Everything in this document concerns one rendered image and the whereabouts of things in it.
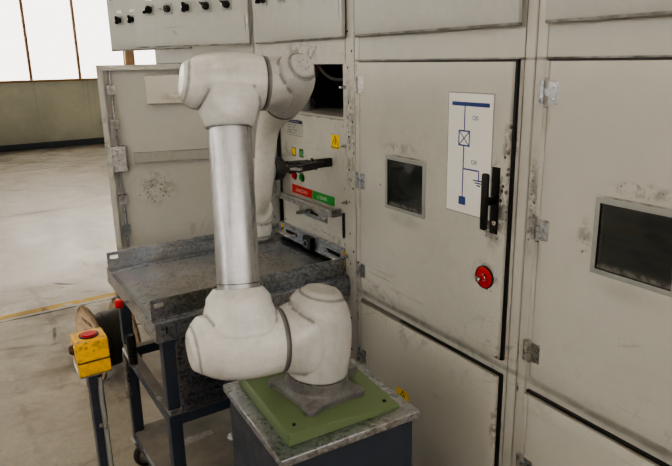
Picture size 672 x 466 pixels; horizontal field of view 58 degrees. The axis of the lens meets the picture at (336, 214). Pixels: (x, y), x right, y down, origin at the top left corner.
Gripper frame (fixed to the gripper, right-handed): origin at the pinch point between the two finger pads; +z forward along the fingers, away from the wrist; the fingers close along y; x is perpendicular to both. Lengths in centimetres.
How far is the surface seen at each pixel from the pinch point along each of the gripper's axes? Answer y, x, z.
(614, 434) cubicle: 118, -43, 0
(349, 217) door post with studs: 17.2, -16.4, -0.4
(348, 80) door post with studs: 17.8, 29.0, -0.4
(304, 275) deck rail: 13.8, -34.7, -16.7
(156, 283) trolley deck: -18, -38, -58
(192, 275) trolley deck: -18, -38, -45
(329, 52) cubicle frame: 6.7, 37.8, -0.4
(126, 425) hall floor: -74, -123, -63
